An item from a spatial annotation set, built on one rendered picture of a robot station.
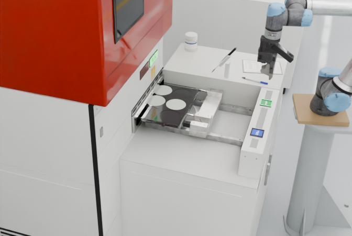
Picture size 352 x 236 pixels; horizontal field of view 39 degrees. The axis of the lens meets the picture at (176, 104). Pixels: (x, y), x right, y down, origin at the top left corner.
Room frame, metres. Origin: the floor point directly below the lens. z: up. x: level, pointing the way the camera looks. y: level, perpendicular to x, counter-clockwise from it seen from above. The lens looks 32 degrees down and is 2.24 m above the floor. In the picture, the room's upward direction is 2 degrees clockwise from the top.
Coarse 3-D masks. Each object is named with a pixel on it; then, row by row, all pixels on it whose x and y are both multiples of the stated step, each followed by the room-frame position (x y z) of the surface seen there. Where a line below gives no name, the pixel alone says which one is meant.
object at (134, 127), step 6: (162, 78) 2.32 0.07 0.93; (156, 84) 2.23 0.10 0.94; (150, 90) 2.17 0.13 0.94; (150, 96) 2.14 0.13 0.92; (144, 102) 2.05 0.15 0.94; (138, 108) 1.99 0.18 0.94; (138, 114) 1.97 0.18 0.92; (132, 120) 1.92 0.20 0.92; (132, 126) 1.92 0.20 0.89; (138, 126) 1.97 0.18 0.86; (132, 132) 1.92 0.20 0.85
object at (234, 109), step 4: (196, 100) 2.23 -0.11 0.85; (200, 100) 2.23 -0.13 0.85; (196, 104) 2.22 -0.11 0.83; (200, 104) 2.22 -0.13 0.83; (224, 104) 2.20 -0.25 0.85; (220, 108) 2.19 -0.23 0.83; (224, 108) 2.18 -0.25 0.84; (228, 108) 2.17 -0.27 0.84; (232, 108) 2.17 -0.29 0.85; (236, 108) 2.16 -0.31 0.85; (240, 108) 2.16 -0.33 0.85; (244, 108) 2.17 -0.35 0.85; (232, 112) 2.17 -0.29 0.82; (236, 112) 2.16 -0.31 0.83; (240, 112) 2.16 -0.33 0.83; (244, 112) 2.15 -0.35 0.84; (248, 112) 2.15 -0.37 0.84; (252, 112) 2.14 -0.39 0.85
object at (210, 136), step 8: (152, 128) 2.01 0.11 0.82; (160, 128) 1.99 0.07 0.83; (168, 128) 1.98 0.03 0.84; (176, 128) 1.97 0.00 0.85; (184, 128) 1.97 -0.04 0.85; (192, 136) 1.95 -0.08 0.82; (208, 136) 1.93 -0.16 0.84; (216, 136) 1.92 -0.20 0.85; (224, 136) 1.92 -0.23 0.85; (240, 144) 1.88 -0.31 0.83
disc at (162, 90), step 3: (159, 87) 2.27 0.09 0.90; (162, 87) 2.27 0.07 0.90; (165, 87) 2.27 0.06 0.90; (168, 87) 2.27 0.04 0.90; (156, 90) 2.24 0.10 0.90; (159, 90) 2.24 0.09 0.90; (162, 90) 2.24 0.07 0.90; (165, 90) 2.24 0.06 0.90; (168, 90) 2.24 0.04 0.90; (171, 90) 2.24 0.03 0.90; (156, 93) 2.21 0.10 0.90; (159, 93) 2.21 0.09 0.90; (162, 93) 2.21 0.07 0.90; (165, 93) 2.21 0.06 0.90; (168, 93) 2.21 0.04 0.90
